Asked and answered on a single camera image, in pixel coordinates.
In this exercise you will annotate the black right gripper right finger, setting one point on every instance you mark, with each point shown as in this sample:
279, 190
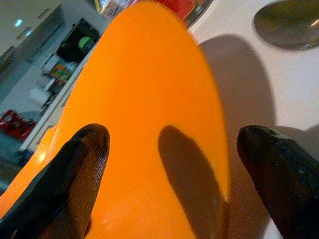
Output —
281, 174

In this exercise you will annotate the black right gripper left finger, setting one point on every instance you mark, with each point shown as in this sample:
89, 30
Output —
64, 179

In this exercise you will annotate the orange plastic plate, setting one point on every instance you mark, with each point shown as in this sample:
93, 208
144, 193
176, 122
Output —
142, 104

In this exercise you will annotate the red box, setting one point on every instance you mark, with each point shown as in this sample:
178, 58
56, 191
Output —
16, 123

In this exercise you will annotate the white shelf unit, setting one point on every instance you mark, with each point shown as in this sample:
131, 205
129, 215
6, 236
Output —
53, 82

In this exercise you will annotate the green round object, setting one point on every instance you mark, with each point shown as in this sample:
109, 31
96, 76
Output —
84, 42

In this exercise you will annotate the dark round bowl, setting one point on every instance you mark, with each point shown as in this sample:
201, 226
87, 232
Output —
286, 23

